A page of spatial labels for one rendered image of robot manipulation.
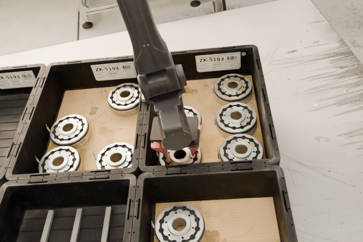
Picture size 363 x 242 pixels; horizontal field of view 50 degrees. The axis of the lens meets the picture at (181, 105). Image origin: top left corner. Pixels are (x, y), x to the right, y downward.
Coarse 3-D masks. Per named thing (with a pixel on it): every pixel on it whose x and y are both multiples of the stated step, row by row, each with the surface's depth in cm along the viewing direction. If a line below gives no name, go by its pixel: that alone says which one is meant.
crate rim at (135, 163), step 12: (72, 60) 112; (84, 60) 111; (96, 60) 111; (108, 60) 110; (120, 60) 110; (48, 72) 109; (36, 96) 103; (36, 108) 100; (24, 132) 94; (12, 156) 90; (12, 168) 87; (120, 168) 84; (132, 168) 83; (12, 180) 85
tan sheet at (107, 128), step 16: (64, 96) 117; (80, 96) 116; (96, 96) 115; (64, 112) 112; (80, 112) 111; (96, 112) 110; (112, 112) 110; (96, 128) 106; (112, 128) 106; (128, 128) 105; (96, 144) 102
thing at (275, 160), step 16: (208, 48) 108; (224, 48) 108; (240, 48) 107; (256, 48) 106; (256, 64) 101; (144, 112) 94; (144, 128) 91; (272, 128) 86; (144, 144) 89; (272, 144) 83; (144, 160) 84; (240, 160) 81; (256, 160) 81; (272, 160) 80
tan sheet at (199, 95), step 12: (192, 84) 114; (204, 84) 113; (252, 84) 111; (192, 96) 110; (204, 96) 110; (252, 96) 107; (204, 108) 107; (216, 108) 106; (204, 120) 103; (204, 132) 101; (216, 132) 100; (204, 144) 98; (216, 144) 98; (204, 156) 95; (216, 156) 95; (264, 156) 93
